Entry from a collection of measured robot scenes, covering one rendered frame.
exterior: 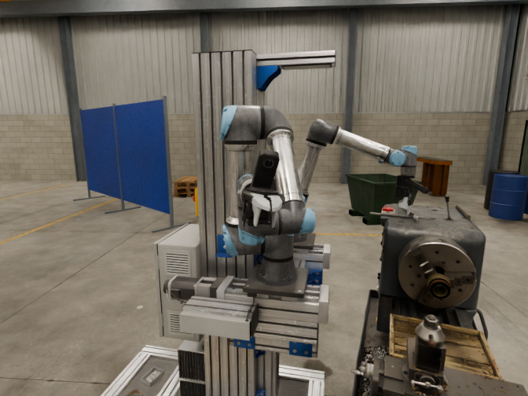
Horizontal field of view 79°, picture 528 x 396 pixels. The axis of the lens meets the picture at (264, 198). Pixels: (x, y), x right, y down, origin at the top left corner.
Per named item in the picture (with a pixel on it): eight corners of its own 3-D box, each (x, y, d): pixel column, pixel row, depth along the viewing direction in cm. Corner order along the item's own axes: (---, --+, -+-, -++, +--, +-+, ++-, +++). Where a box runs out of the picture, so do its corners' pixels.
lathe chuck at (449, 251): (392, 289, 162) (405, 230, 155) (463, 307, 151) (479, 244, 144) (392, 297, 154) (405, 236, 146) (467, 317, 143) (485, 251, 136)
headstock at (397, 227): (379, 255, 226) (383, 201, 219) (456, 265, 209) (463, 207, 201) (375, 294, 172) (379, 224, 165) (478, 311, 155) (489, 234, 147)
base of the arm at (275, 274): (254, 284, 119) (254, 258, 117) (262, 267, 134) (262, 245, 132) (295, 287, 116) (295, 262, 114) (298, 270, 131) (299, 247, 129)
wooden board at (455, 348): (389, 320, 147) (390, 313, 147) (481, 339, 134) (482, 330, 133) (388, 363, 120) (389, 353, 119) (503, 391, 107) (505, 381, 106)
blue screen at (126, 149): (73, 200, 837) (61, 107, 790) (104, 196, 895) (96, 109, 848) (153, 232, 564) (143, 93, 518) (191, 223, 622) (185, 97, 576)
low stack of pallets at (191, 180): (185, 189, 1000) (184, 175, 991) (212, 189, 998) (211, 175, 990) (173, 197, 877) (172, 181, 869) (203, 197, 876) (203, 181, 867)
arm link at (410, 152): (398, 145, 172) (415, 145, 171) (397, 166, 174) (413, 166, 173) (403, 145, 164) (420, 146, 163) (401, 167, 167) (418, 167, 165)
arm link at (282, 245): (297, 258, 118) (298, 222, 115) (261, 260, 116) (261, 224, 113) (289, 247, 130) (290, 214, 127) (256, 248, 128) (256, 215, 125)
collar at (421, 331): (414, 324, 101) (415, 316, 100) (442, 330, 98) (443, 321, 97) (416, 339, 94) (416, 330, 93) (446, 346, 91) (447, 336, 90)
